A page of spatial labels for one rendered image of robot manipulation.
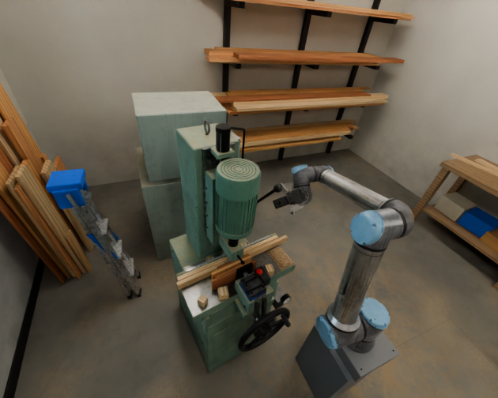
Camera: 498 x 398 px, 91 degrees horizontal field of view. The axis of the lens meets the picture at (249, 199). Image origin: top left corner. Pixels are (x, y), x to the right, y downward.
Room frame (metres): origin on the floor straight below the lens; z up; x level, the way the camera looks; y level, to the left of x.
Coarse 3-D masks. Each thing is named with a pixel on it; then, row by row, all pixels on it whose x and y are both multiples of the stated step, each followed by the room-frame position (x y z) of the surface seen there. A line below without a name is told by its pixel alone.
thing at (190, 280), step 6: (276, 240) 0.96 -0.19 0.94; (282, 240) 0.98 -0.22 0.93; (258, 246) 0.90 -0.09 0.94; (264, 246) 0.91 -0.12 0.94; (270, 246) 0.93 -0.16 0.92; (246, 252) 0.85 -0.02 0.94; (252, 252) 0.86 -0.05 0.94; (258, 252) 0.88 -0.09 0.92; (204, 270) 0.71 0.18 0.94; (210, 270) 0.71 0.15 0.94; (192, 276) 0.67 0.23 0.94; (198, 276) 0.67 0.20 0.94; (204, 276) 0.69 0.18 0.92; (180, 282) 0.63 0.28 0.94; (186, 282) 0.64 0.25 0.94; (192, 282) 0.65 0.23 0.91; (180, 288) 0.62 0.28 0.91
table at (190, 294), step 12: (264, 252) 0.90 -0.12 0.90; (264, 264) 0.82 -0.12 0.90; (276, 264) 0.83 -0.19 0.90; (276, 276) 0.77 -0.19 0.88; (192, 288) 0.63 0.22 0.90; (204, 288) 0.64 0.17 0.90; (228, 288) 0.65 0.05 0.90; (192, 300) 0.57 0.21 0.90; (216, 300) 0.58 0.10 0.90; (228, 300) 0.60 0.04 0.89; (192, 312) 0.51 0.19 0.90; (204, 312) 0.52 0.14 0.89; (240, 312) 0.56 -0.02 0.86; (252, 312) 0.57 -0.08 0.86
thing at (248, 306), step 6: (240, 288) 0.62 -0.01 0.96; (270, 288) 0.64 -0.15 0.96; (240, 294) 0.61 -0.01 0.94; (270, 294) 0.62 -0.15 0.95; (240, 300) 0.60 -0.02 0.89; (246, 300) 0.57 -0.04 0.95; (252, 300) 0.57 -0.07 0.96; (270, 300) 0.63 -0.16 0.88; (246, 306) 0.56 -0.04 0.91; (252, 306) 0.56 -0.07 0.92
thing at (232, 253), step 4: (220, 236) 0.83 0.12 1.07; (220, 240) 0.83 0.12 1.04; (224, 240) 0.81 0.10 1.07; (220, 244) 0.83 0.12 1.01; (224, 244) 0.79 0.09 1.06; (240, 244) 0.79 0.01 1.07; (224, 248) 0.79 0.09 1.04; (228, 248) 0.76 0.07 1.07; (232, 248) 0.76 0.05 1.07; (236, 248) 0.77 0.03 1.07; (240, 248) 0.77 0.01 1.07; (224, 252) 0.78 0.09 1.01; (228, 252) 0.75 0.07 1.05; (232, 252) 0.74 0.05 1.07; (236, 252) 0.75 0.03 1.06; (240, 252) 0.76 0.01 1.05; (228, 256) 0.75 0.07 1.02; (232, 256) 0.73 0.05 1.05; (236, 256) 0.75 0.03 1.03; (240, 256) 0.76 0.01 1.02; (232, 260) 0.74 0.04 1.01
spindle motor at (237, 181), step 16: (224, 160) 0.84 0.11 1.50; (240, 160) 0.86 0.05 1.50; (224, 176) 0.73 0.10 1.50; (240, 176) 0.74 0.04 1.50; (256, 176) 0.75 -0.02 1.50; (224, 192) 0.71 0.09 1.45; (240, 192) 0.71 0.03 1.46; (256, 192) 0.75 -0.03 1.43; (224, 208) 0.72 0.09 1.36; (240, 208) 0.71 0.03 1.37; (224, 224) 0.71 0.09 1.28; (240, 224) 0.71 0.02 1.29
